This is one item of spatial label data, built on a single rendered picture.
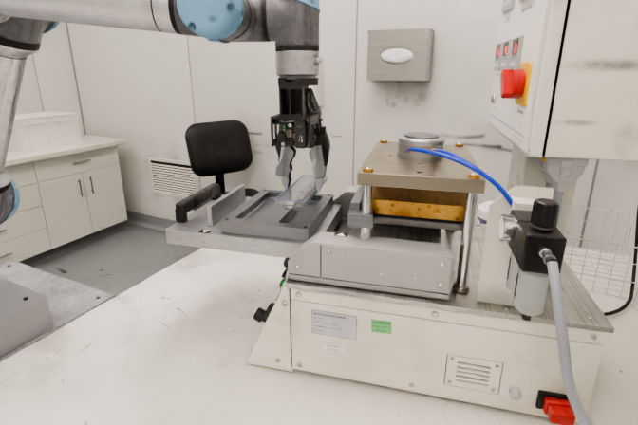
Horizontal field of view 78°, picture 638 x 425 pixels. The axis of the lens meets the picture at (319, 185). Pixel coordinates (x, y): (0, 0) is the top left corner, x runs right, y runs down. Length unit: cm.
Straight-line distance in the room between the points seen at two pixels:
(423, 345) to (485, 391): 11
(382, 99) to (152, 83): 173
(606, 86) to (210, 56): 248
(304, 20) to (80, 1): 31
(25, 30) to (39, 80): 285
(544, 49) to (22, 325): 97
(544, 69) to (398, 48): 157
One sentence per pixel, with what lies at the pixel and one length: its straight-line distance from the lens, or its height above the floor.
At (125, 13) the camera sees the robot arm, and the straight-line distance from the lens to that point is 62.
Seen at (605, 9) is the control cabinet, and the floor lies 132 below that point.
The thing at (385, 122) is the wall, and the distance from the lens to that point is 225.
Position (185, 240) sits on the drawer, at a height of 95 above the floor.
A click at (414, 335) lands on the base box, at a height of 87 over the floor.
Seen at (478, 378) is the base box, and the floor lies 81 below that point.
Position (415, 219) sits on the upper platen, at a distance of 64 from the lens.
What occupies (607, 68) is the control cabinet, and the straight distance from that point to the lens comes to 57.
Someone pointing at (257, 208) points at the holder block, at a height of 98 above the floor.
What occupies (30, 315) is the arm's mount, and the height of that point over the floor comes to 80.
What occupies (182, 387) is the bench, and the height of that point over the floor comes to 75.
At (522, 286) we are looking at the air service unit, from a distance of 52.
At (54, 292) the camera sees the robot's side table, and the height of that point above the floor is 75.
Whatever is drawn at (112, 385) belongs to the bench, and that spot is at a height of 75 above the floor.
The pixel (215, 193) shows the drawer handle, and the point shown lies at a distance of 90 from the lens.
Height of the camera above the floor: 126
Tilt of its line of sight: 17 degrees down
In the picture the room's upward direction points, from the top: straight up
